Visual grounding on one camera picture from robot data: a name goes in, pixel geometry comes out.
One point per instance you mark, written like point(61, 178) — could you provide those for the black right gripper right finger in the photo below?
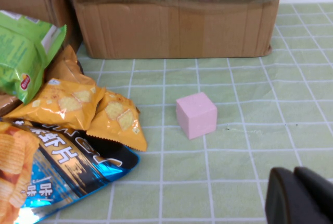
point(322, 195)

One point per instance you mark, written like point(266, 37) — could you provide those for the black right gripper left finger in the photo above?
point(286, 198)

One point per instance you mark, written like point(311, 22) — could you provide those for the green chips bag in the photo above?
point(18, 60)

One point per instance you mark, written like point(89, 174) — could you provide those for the green checked tablecloth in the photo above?
point(234, 156)

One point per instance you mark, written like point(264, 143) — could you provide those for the pink foam cube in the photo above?
point(196, 116)

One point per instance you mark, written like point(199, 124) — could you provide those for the orange cracker packet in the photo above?
point(119, 119)
point(59, 106)
point(67, 73)

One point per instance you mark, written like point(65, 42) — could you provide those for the large taped cardboard box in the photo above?
point(169, 26)

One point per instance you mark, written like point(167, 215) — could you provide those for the blue shrimp chips bag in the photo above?
point(65, 161)

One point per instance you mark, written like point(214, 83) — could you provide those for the brown chocolate wafer packet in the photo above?
point(7, 104)

